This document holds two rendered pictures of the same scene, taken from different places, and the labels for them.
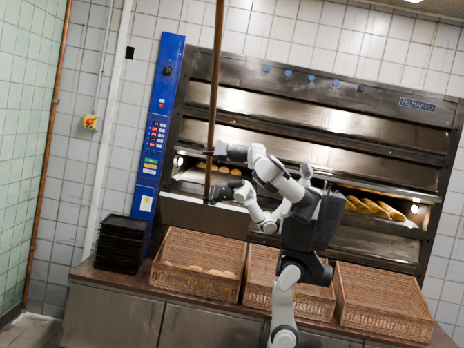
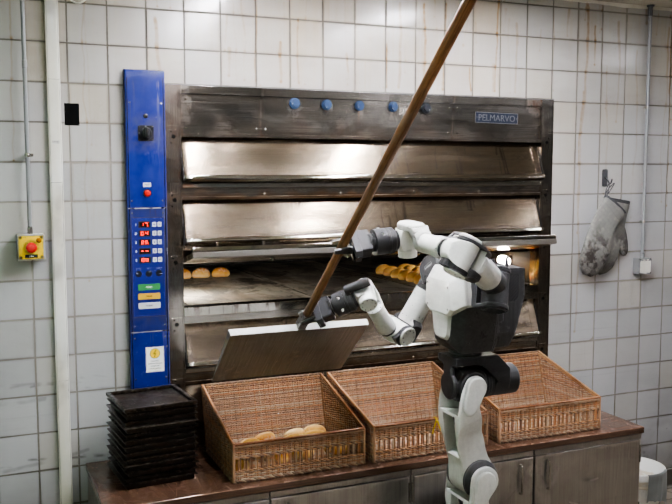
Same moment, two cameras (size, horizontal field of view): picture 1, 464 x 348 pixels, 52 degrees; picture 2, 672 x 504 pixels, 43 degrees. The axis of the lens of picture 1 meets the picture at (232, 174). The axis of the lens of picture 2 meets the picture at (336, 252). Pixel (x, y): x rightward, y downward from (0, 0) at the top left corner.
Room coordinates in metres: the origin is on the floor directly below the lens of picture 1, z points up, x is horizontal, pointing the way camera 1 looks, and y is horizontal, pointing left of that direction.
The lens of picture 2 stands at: (-0.15, 1.30, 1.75)
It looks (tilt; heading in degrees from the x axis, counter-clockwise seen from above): 5 degrees down; 335
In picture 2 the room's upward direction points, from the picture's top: straight up
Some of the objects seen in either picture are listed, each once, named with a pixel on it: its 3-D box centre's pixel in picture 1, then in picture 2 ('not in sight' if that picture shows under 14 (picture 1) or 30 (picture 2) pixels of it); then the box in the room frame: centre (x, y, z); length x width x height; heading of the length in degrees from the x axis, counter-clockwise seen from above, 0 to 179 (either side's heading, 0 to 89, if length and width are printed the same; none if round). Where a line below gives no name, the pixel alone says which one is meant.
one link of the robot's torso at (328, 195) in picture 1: (309, 215); (474, 302); (2.42, -0.43, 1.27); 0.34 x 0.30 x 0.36; 174
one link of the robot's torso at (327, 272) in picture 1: (304, 266); (480, 373); (2.42, -0.46, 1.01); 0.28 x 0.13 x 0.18; 88
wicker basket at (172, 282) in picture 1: (200, 262); (281, 423); (3.04, 0.09, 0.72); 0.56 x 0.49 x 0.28; 88
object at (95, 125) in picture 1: (91, 121); (30, 246); (3.28, 1.01, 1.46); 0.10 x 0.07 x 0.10; 89
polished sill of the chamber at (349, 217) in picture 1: (296, 206); (374, 298); (3.32, -0.49, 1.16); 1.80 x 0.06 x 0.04; 89
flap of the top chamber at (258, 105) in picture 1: (316, 116); (377, 160); (3.29, -0.49, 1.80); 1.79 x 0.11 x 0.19; 89
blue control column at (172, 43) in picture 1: (170, 173); (113, 302); (4.25, 0.54, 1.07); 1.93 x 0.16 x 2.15; 179
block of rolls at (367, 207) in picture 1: (366, 206); (437, 272); (3.72, -1.08, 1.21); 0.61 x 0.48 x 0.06; 179
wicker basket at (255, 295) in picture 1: (287, 280); (405, 407); (3.02, -0.49, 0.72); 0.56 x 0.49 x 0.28; 90
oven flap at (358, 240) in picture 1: (292, 226); (376, 329); (3.29, -0.49, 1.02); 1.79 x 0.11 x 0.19; 89
